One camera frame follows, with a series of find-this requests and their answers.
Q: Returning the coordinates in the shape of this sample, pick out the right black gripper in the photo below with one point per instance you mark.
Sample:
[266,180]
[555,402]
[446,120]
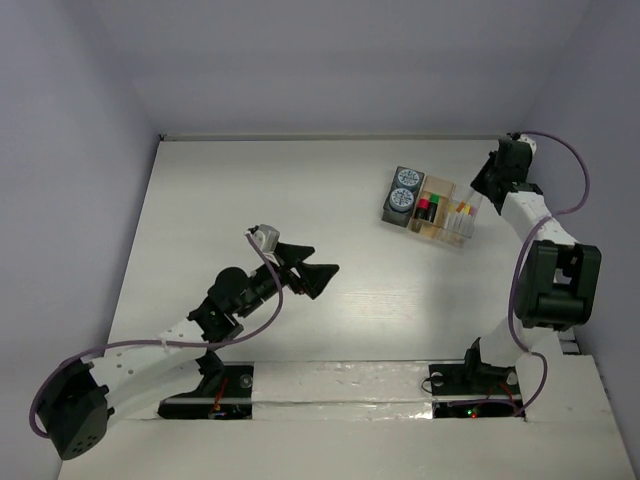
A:
[479,184]

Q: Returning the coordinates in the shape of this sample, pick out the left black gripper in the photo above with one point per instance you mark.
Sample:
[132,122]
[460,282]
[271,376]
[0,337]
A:
[291,267]

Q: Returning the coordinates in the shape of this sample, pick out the yellow cap marker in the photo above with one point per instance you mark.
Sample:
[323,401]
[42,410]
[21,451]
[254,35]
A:
[459,216]

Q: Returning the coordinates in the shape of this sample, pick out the black green highlighter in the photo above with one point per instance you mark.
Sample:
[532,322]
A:
[432,211]

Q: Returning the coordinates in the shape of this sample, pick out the black pink highlighter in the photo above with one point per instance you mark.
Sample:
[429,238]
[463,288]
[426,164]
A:
[420,214]

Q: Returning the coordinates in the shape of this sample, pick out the blue white round jar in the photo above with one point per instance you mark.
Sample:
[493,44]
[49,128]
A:
[407,178]

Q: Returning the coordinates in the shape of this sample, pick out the pink cap marker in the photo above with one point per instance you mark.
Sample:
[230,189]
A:
[469,222]

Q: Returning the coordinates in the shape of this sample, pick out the yellow end marker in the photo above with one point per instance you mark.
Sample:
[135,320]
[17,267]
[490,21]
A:
[451,213]

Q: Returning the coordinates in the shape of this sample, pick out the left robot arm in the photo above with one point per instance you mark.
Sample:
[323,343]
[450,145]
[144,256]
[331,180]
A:
[90,391]

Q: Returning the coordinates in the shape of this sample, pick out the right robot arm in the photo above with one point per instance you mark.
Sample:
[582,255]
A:
[498,348]

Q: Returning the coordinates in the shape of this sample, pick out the clear plastic bin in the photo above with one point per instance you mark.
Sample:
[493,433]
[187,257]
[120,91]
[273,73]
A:
[458,238]

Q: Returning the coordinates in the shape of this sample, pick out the dark grey plastic bin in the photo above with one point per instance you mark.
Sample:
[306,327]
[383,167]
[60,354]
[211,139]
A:
[395,218]

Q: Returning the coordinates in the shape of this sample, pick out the silver taped strip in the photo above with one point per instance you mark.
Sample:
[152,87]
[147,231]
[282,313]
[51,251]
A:
[343,391]

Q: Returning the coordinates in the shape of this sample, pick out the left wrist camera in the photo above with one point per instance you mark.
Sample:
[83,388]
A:
[265,237]

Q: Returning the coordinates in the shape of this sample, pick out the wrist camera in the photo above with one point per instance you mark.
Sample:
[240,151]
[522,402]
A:
[522,138]
[265,237]

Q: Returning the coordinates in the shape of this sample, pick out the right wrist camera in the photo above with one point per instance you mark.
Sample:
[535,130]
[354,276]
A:
[522,138]

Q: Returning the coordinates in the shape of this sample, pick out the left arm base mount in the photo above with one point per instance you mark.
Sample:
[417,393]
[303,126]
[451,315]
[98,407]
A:
[223,393]

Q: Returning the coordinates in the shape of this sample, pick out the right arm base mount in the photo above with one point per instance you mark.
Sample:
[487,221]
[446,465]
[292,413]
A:
[473,388]

